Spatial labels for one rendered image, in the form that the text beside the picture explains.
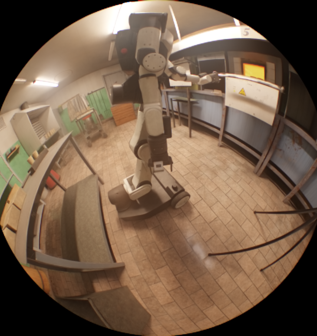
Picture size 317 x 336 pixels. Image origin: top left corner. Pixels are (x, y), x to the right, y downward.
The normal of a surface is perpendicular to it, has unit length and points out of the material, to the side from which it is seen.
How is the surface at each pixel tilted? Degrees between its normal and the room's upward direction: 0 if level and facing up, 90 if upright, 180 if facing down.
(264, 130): 90
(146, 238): 0
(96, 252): 0
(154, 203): 0
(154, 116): 83
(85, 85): 90
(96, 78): 90
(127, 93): 112
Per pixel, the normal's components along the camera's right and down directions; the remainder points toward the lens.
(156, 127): 0.04, 0.61
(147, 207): -0.17, -0.69
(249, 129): -0.88, 0.42
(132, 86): 0.50, 0.55
